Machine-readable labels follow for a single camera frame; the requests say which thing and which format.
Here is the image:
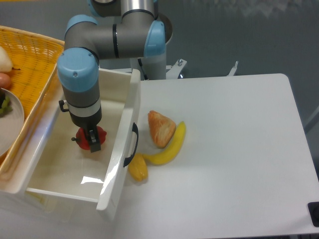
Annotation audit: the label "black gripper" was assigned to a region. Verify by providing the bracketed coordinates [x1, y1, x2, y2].
[69, 109, 102, 153]

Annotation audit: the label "red bell pepper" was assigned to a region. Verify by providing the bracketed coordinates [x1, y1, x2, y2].
[71, 126, 107, 150]

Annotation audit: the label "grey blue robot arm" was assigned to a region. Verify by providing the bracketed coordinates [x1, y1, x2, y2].
[57, 0, 166, 152]

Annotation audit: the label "white upper drawer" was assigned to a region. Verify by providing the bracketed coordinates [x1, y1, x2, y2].
[28, 69, 141, 221]

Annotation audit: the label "yellow bell pepper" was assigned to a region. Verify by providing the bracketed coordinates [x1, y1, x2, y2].
[128, 153, 148, 182]

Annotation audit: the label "white drawer cabinet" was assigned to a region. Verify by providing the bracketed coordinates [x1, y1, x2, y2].
[0, 52, 80, 223]

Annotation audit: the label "orange croissant bread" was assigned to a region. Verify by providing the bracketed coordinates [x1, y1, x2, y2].
[148, 111, 176, 148]

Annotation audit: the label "yellow banana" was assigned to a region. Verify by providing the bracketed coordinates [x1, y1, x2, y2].
[142, 121, 186, 165]

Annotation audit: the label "grey plate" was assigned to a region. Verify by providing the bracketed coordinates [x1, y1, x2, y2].
[0, 89, 24, 157]

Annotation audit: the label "green grapes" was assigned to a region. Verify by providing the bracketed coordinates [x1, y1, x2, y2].
[0, 96, 12, 117]

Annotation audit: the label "yellow woven basket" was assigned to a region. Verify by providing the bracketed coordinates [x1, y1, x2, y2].
[0, 26, 64, 174]

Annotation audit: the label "orange peach fruit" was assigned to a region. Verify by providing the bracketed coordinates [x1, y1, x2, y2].
[0, 73, 11, 89]

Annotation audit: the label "white pear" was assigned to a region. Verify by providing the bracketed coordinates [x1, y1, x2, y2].
[0, 47, 20, 73]

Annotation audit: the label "black object at table edge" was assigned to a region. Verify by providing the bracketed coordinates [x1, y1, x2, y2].
[308, 202, 319, 228]

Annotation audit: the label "black drawer handle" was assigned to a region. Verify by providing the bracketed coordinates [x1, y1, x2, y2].
[123, 122, 139, 167]

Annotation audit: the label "black cable on pedestal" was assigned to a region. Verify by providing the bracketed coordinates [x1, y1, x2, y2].
[137, 58, 150, 81]

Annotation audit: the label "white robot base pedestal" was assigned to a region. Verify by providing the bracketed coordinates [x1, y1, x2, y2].
[130, 52, 187, 80]

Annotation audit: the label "white table leg bracket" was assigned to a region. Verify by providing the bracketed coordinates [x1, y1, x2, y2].
[227, 61, 239, 77]

